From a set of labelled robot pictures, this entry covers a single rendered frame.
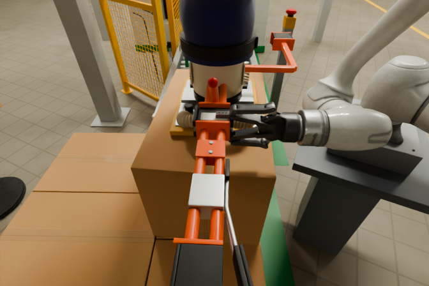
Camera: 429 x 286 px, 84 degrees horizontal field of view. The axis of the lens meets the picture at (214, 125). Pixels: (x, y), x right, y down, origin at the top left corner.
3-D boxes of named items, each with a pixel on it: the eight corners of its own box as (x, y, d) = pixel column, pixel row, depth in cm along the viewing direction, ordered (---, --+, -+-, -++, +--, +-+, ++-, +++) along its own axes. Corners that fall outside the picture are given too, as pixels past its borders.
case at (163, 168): (183, 132, 137) (176, 68, 112) (253, 136, 134) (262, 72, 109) (153, 235, 92) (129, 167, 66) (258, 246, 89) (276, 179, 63)
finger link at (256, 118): (274, 131, 57) (276, 126, 56) (228, 121, 56) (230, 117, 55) (271, 120, 60) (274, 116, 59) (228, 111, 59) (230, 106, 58)
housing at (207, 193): (192, 186, 49) (191, 172, 46) (225, 188, 48) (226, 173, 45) (188, 219, 43) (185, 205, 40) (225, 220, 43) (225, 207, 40)
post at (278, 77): (263, 127, 224) (284, 15, 160) (271, 128, 224) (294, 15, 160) (265, 133, 219) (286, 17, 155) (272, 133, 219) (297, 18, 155)
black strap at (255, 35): (186, 32, 83) (185, 20, 80) (253, 33, 82) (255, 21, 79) (174, 61, 65) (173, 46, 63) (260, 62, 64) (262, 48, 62)
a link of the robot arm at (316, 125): (320, 154, 58) (295, 154, 58) (311, 129, 65) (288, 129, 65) (332, 126, 52) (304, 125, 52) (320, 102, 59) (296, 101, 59)
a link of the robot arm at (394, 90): (369, 95, 100) (395, 44, 86) (419, 116, 89) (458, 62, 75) (349, 110, 93) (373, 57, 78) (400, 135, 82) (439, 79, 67)
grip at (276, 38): (269, 43, 106) (270, 31, 103) (288, 43, 106) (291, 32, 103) (272, 50, 100) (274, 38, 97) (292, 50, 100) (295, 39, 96)
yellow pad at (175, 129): (185, 82, 102) (184, 71, 98) (209, 82, 101) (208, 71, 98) (169, 135, 76) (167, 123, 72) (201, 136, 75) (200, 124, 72)
